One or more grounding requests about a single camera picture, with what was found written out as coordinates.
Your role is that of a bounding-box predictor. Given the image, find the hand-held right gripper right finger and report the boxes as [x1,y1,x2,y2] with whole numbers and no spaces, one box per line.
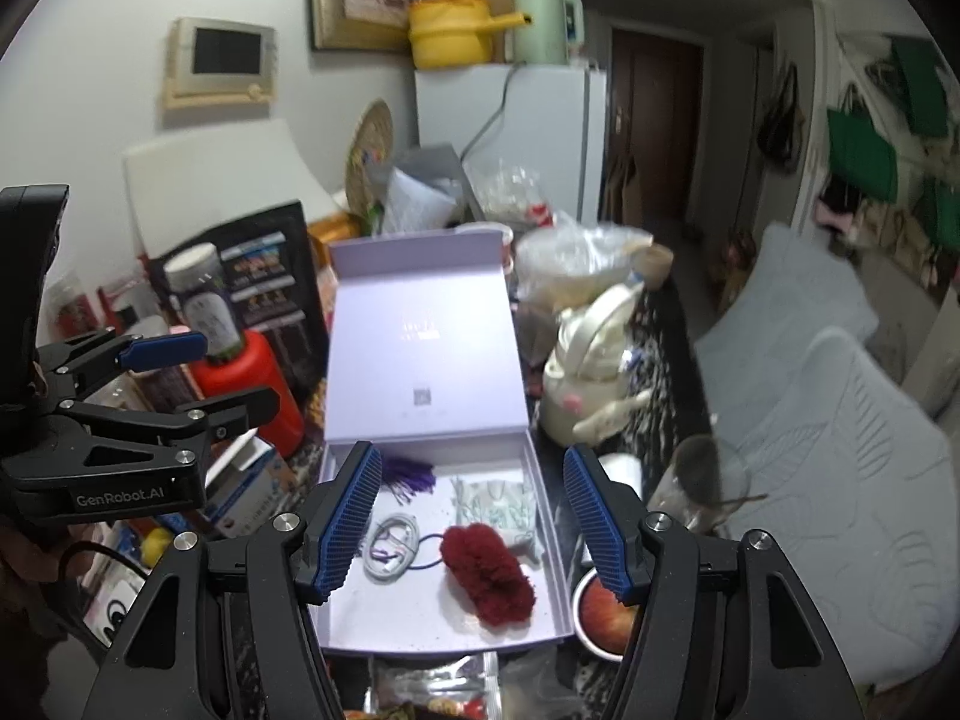
[563,444,856,720]

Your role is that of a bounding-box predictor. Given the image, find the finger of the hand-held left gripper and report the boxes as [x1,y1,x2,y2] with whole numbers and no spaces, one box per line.
[36,330,210,395]
[60,386,281,466]

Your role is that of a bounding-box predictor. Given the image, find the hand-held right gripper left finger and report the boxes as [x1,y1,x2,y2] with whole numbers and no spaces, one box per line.
[90,441,384,720]

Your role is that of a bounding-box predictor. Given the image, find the white cable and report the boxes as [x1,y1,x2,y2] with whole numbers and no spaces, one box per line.
[364,514,422,583]

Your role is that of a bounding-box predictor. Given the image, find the purple tassel charm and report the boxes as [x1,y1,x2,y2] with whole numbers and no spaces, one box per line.
[382,457,437,500]

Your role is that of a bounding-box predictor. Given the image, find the white patterned mask packet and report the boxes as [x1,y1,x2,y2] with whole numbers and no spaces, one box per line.
[450,476,545,564]

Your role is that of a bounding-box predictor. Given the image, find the red fluffy plush charm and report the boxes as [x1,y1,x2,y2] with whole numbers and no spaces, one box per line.
[409,525,538,630]

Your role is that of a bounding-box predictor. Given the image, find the clear plastic bag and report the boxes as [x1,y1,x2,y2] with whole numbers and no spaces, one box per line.
[371,652,500,720]

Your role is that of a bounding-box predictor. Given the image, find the lavender gift box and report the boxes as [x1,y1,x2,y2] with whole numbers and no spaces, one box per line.
[315,229,575,650]

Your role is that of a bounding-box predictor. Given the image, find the red gold snack packet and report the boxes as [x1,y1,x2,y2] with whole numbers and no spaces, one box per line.
[390,697,488,720]

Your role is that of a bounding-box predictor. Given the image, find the red bottle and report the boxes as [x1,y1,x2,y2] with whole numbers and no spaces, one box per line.
[187,330,308,459]

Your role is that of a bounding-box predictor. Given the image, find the group of clear food jars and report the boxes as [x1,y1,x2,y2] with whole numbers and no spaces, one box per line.
[45,242,245,392]

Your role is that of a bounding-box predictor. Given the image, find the white roll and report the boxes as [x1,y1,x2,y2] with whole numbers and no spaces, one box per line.
[600,454,645,500]

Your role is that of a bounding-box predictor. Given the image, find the blue white box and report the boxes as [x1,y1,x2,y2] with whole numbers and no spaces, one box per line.
[206,439,302,534]

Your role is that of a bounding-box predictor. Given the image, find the yellow waffle snack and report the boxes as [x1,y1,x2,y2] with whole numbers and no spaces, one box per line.
[303,382,332,467]

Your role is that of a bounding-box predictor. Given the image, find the red apple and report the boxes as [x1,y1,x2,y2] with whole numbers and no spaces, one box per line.
[581,581,638,654]

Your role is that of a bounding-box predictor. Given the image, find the small dark bowl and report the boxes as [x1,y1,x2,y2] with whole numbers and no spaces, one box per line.
[571,568,643,663]

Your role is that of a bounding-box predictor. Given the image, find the clear glass cup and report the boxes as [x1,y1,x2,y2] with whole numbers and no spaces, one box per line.
[649,435,752,534]

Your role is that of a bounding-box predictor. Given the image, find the white printed card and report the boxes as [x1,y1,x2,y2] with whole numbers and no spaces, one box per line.
[82,562,152,647]

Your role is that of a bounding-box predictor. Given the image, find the black pouch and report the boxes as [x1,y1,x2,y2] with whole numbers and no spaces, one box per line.
[146,201,332,422]

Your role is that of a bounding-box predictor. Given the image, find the orange packet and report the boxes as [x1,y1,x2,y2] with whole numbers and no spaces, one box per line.
[311,214,362,245]

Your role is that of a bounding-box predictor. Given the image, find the grey quilted chair cover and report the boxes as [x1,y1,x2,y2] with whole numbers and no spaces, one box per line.
[720,330,960,692]
[694,225,879,422]

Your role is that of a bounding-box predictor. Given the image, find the plastic bag of food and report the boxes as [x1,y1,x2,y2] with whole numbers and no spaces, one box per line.
[517,221,654,317]

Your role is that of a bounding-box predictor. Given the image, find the beige cup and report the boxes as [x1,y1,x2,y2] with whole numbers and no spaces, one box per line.
[634,244,673,290]

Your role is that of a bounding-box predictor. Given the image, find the round woven mat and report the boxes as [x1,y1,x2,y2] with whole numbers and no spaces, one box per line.
[345,99,395,219]

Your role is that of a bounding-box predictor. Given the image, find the grey bag with papers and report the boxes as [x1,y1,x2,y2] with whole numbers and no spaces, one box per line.
[375,144,482,234]

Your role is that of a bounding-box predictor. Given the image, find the red white cup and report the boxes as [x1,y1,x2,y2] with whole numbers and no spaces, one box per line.
[457,223,515,272]

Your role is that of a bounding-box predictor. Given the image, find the clear bag of snacks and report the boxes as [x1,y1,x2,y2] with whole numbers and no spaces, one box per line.
[480,165,553,227]

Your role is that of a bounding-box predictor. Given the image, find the pink bag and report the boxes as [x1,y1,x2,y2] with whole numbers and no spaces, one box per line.
[814,195,864,234]

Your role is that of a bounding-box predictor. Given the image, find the white fridge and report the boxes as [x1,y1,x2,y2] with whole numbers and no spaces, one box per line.
[415,64,609,223]

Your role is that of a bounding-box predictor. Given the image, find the dark door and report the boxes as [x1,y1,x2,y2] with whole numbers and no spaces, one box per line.
[611,28,707,223]

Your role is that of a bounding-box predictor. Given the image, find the yellow pot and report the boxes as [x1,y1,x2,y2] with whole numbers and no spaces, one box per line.
[409,0,538,69]

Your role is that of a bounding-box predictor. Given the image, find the hanging dark bags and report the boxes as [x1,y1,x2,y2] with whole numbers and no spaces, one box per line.
[757,64,808,170]

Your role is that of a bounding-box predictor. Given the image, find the green tote bag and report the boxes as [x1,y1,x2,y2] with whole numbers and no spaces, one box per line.
[828,109,898,200]
[922,180,960,245]
[892,37,950,138]

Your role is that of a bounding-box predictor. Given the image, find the pale green kettle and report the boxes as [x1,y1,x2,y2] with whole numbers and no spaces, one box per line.
[510,0,585,65]

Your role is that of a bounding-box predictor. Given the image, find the wall intercom panel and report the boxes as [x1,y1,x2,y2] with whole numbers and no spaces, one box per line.
[165,17,278,110]

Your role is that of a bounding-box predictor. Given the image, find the black power cord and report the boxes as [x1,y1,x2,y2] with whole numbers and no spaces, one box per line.
[460,64,527,160]

